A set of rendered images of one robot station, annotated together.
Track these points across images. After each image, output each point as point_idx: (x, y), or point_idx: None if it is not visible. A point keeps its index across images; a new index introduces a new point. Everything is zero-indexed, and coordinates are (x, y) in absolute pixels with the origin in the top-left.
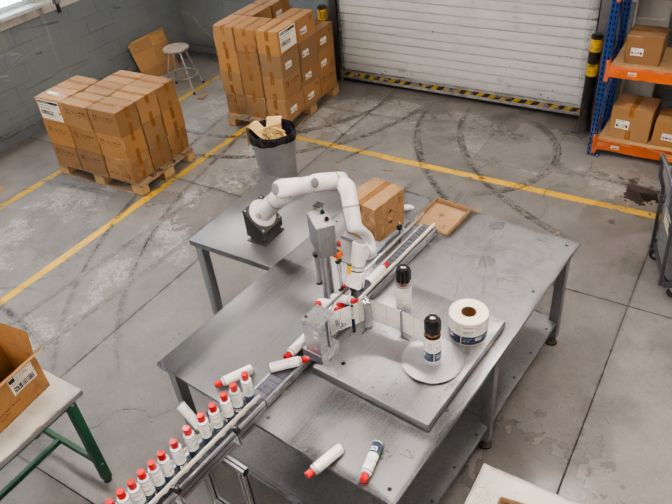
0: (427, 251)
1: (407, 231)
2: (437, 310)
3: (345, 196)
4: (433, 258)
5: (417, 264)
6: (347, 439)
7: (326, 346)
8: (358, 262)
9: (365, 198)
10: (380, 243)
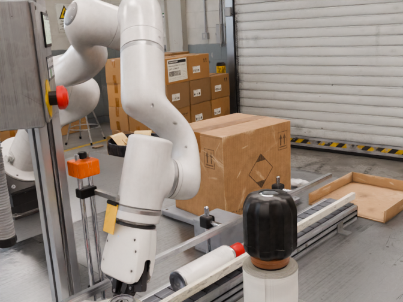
0: (339, 244)
1: (294, 195)
2: None
3: (128, 21)
4: (355, 256)
5: (316, 265)
6: None
7: None
8: (136, 192)
9: (211, 127)
10: (232, 214)
